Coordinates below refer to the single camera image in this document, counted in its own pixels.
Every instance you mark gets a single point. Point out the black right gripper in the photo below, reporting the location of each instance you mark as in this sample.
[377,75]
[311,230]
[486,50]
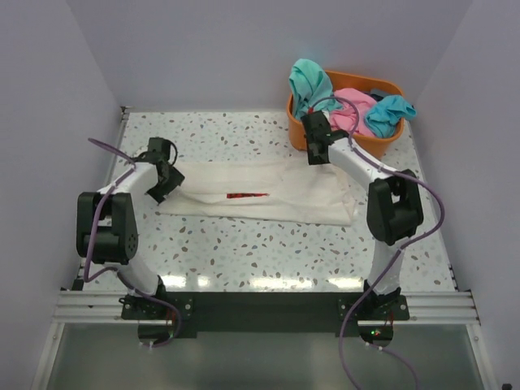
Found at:
[315,150]

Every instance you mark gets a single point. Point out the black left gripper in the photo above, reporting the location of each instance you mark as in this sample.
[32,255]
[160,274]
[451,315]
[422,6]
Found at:
[167,185]

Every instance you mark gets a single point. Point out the white t shirt red print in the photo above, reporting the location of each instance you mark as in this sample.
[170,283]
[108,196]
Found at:
[287,190]

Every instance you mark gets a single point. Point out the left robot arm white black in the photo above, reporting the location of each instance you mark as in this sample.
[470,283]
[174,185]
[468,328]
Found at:
[106,227]

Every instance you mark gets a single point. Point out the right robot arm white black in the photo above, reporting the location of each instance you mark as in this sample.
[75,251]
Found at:
[394,208]

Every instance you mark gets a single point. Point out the pink t shirt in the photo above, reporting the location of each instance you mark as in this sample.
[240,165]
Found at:
[345,117]

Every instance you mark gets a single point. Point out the teal green t shirt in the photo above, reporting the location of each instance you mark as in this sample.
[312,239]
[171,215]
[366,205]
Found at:
[311,87]

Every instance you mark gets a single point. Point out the light blue t shirt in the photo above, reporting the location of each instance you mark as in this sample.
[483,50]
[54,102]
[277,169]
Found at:
[382,118]

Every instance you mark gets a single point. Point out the dark navy garment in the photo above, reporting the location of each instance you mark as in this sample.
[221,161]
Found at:
[378,94]

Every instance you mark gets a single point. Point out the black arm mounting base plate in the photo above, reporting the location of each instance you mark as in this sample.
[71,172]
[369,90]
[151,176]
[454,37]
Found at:
[186,314]

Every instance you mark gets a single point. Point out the aluminium table frame rail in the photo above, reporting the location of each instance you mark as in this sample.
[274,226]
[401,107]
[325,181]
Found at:
[444,308]

